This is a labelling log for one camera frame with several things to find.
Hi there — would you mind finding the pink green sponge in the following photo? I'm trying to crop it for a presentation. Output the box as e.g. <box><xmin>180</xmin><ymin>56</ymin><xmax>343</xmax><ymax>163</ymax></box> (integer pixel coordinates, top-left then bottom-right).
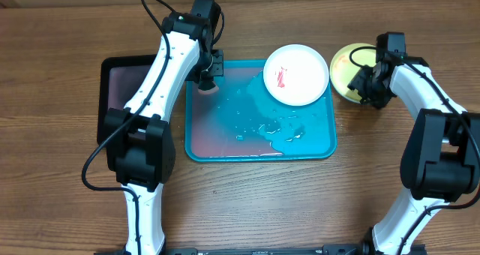
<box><xmin>198</xmin><ymin>80</ymin><xmax>219</xmax><ymax>95</ymax></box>

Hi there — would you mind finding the white plate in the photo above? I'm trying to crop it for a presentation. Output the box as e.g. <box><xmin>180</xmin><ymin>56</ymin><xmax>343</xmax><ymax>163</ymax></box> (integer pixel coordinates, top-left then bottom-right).
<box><xmin>263</xmin><ymin>44</ymin><xmax>329</xmax><ymax>107</ymax></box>

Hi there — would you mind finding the black rectangular tray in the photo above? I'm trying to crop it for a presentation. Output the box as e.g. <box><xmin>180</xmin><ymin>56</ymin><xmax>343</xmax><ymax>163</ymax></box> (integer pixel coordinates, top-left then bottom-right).
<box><xmin>97</xmin><ymin>55</ymin><xmax>155</xmax><ymax>144</ymax></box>

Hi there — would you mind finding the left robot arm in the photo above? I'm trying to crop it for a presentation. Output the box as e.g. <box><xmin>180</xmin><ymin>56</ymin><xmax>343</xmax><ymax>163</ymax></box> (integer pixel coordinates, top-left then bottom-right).
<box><xmin>101</xmin><ymin>0</ymin><xmax>224</xmax><ymax>254</ymax></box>

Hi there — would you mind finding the yellow plate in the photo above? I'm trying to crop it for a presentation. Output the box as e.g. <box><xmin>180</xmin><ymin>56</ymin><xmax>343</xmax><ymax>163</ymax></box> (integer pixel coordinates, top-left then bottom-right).
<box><xmin>329</xmin><ymin>43</ymin><xmax>376</xmax><ymax>104</ymax></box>

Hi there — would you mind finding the teal plastic tray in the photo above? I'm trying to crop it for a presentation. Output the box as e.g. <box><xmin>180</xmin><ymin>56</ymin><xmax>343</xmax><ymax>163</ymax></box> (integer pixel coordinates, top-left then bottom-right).
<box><xmin>184</xmin><ymin>60</ymin><xmax>338</xmax><ymax>162</ymax></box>

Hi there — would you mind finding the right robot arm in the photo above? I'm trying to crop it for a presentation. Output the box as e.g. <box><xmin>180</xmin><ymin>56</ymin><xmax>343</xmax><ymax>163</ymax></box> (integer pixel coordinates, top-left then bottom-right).
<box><xmin>348</xmin><ymin>32</ymin><xmax>479</xmax><ymax>254</ymax></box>

